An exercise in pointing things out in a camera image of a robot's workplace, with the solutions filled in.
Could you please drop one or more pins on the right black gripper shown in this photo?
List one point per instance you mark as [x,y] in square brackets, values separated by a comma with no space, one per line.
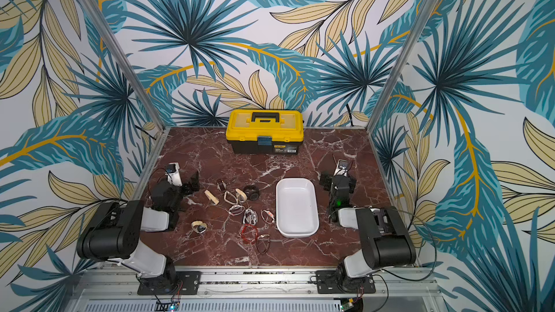
[340,180]

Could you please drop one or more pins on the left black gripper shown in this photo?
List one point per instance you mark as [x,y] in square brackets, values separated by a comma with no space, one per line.
[188,183]

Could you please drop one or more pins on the dark brown strap watch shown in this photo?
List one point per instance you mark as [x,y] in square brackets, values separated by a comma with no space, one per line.
[222,186]

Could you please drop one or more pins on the beige looped watch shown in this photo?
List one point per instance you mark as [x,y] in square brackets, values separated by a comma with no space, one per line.
[235,198]

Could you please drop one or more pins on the white pink watch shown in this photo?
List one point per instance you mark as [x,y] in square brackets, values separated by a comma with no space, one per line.
[236,210]

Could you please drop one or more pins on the white plastic storage tray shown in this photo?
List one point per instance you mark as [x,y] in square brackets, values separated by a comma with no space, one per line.
[296,208]

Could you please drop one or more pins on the beige square watch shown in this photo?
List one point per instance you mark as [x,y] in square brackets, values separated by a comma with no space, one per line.
[199,227]

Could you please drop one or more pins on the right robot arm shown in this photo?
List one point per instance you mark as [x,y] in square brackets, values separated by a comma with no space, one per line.
[384,240]

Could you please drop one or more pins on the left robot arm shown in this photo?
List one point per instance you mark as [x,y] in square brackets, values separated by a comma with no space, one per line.
[113,235]

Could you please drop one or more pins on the black round watch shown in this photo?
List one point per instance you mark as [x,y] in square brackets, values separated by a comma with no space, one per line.
[252,192]

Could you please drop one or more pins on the red transparent watch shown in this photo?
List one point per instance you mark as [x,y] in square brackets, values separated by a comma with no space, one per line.
[249,234]

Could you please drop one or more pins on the yellow black toolbox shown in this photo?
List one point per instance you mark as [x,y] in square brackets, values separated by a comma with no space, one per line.
[269,132]

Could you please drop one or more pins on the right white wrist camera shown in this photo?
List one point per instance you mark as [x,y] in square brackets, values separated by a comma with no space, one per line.
[342,168]

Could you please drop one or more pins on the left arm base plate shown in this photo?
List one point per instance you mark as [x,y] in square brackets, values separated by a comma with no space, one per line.
[182,283]

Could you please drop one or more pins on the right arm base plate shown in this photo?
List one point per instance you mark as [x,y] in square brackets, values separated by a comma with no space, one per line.
[334,282]

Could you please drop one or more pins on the aluminium front rail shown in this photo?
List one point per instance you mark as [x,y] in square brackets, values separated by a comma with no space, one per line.
[257,289]

